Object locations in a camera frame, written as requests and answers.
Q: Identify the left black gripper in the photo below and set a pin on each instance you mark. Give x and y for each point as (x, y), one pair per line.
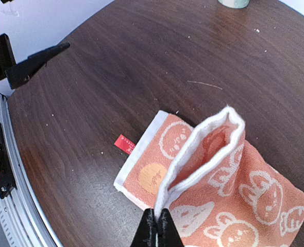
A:
(21, 73)

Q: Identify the orange patterned towel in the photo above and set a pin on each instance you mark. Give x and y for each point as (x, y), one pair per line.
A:
(215, 184)

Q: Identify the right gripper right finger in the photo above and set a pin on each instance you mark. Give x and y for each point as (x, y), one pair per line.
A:
(167, 234)

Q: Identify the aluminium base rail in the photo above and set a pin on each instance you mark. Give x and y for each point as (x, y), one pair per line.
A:
(21, 216)

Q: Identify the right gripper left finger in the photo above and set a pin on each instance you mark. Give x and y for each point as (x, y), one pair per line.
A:
(145, 229)

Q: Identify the beige ceramic mug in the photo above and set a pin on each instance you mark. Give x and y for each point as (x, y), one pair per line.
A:
(235, 4)

